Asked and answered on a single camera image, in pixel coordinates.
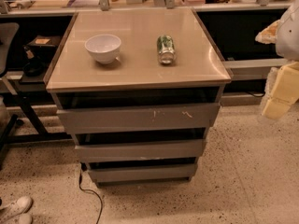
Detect grey top drawer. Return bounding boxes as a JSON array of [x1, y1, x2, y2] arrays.
[[57, 103, 220, 134]]

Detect white sneaker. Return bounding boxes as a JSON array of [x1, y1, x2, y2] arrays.
[[0, 196, 33, 224], [7, 213, 33, 224]]

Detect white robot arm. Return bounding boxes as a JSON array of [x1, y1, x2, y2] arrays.
[[255, 0, 299, 120]]

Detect black box with label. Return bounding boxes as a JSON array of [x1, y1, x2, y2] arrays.
[[27, 35, 62, 48]]

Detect grey middle drawer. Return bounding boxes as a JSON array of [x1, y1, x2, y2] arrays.
[[75, 139, 206, 162]]

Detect white ceramic bowl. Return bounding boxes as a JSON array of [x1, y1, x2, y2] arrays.
[[85, 35, 121, 64]]

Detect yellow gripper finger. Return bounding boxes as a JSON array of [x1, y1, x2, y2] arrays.
[[261, 62, 299, 120]]

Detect black floor cable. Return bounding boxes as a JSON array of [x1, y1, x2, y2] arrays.
[[78, 162, 105, 224]]

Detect grey bottom drawer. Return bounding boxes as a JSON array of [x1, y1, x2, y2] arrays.
[[87, 163, 197, 183]]

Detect grey drawer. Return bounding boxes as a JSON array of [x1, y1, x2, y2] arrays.
[[87, 163, 197, 183], [57, 103, 220, 134], [75, 139, 206, 162]]

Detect grey drawer cabinet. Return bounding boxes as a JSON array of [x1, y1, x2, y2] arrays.
[[43, 7, 234, 189]]

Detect grey office chair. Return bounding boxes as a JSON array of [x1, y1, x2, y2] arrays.
[[0, 22, 19, 167]]

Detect green soda can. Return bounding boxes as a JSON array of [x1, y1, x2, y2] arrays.
[[157, 35, 176, 64]]

